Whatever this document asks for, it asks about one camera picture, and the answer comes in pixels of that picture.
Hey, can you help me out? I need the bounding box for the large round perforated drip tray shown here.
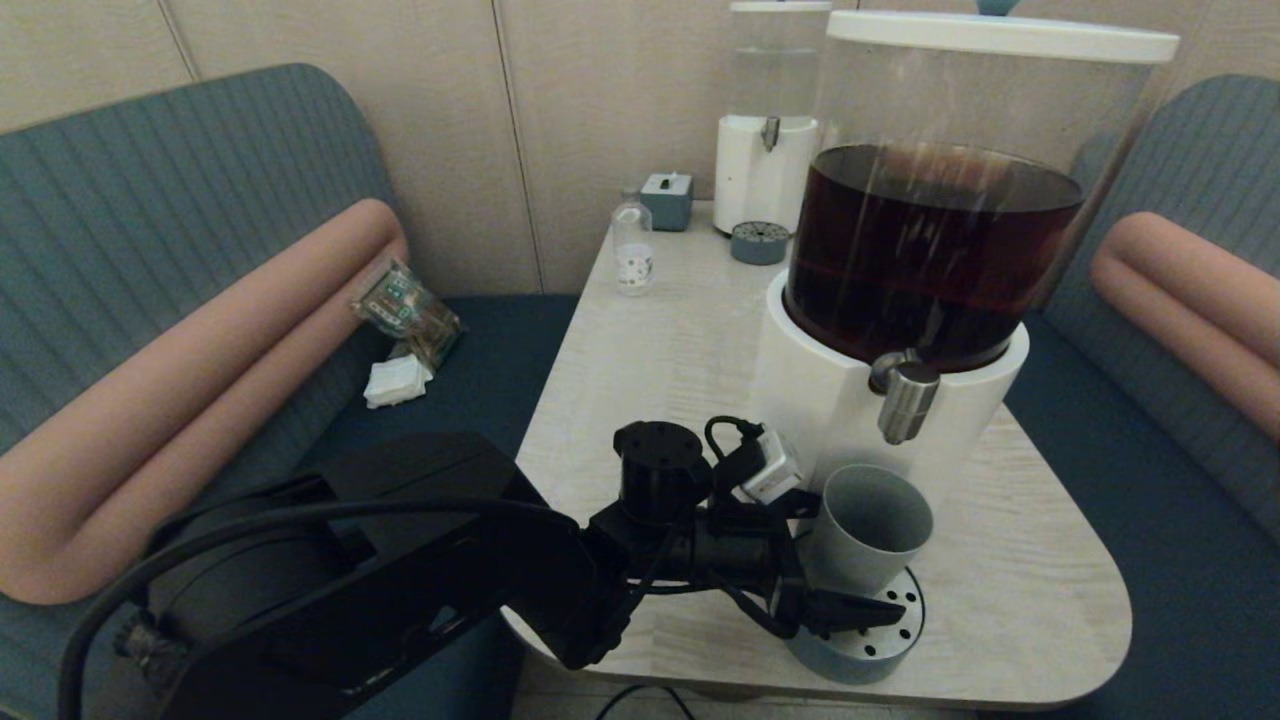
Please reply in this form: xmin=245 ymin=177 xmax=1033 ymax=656
xmin=788 ymin=565 xmax=928 ymax=687

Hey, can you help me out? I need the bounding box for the small water beverage dispenser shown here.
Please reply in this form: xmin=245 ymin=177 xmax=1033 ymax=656
xmin=714 ymin=10 xmax=833 ymax=237

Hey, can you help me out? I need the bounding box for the ribbed grey-blue sofa backrest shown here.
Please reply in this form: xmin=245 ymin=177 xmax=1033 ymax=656
xmin=1040 ymin=74 xmax=1280 ymax=546
xmin=0 ymin=63 xmax=401 ymax=720

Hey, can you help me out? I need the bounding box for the black left wrist camera cable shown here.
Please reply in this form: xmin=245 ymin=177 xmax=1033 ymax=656
xmin=704 ymin=415 xmax=767 ymax=463

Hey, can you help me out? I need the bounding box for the small round perforated drip tray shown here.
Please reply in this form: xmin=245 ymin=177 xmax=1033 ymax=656
xmin=731 ymin=220 xmax=791 ymax=266

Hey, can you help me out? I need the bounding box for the grey-blue plastic cup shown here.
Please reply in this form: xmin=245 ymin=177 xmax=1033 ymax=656
xmin=800 ymin=464 xmax=935 ymax=598

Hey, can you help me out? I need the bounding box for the white napkin stack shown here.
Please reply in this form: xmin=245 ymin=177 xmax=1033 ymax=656
xmin=362 ymin=354 xmax=435 ymax=410

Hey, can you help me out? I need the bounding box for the large white dispenser lid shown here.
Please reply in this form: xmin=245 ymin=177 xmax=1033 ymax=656
xmin=826 ymin=0 xmax=1182 ymax=65

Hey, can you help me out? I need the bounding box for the black floor cable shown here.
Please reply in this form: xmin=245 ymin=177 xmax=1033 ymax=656
xmin=597 ymin=684 xmax=694 ymax=720

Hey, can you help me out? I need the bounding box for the grey-blue square box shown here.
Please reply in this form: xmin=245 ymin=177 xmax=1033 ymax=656
xmin=640 ymin=172 xmax=694 ymax=233

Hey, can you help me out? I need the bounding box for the clear snack packet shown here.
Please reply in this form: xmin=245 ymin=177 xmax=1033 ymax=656
xmin=350 ymin=259 xmax=466 ymax=373

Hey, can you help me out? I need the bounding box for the large steel dispenser tap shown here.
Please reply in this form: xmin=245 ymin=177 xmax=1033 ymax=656
xmin=869 ymin=349 xmax=942 ymax=446

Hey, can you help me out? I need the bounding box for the dark blue sofa seat cushion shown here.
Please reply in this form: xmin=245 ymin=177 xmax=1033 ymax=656
xmin=290 ymin=294 xmax=581 ymax=720
xmin=985 ymin=315 xmax=1280 ymax=720

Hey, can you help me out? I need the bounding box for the large tea beverage dispenser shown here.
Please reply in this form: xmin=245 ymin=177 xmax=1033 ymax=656
xmin=745 ymin=35 xmax=1151 ymax=541

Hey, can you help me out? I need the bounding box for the pink cylindrical sofa bolster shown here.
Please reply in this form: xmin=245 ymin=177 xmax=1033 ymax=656
xmin=0 ymin=198 xmax=411 ymax=606
xmin=1090 ymin=211 xmax=1280 ymax=446

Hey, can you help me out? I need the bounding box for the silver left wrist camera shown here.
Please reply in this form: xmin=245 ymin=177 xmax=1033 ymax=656
xmin=739 ymin=427 xmax=805 ymax=505

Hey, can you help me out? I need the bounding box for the small clear plastic bottle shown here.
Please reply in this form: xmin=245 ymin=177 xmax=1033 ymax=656
xmin=612 ymin=188 xmax=655 ymax=297

